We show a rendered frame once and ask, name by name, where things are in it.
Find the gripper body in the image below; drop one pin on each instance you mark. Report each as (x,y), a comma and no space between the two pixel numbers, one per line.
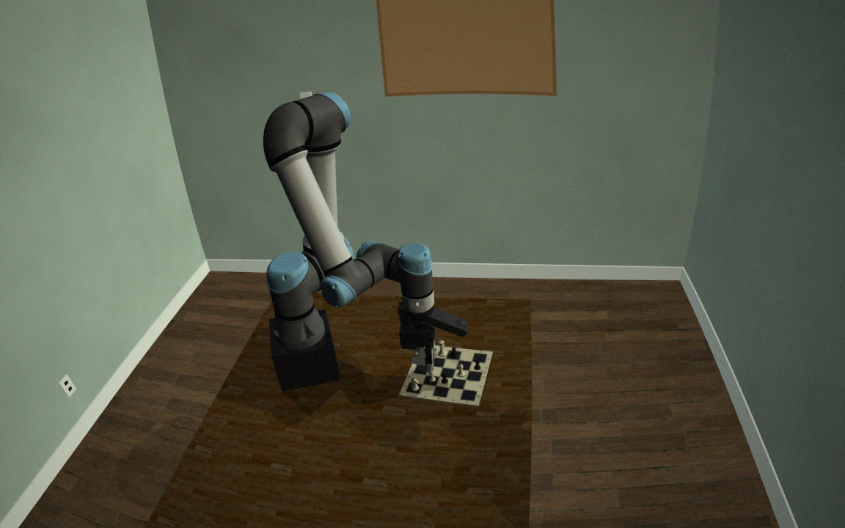
(416,332)

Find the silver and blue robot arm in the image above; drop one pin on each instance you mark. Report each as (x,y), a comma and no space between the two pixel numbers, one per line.
(329,264)

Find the black and cream chessboard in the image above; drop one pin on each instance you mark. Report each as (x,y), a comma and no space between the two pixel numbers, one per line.
(465,390)

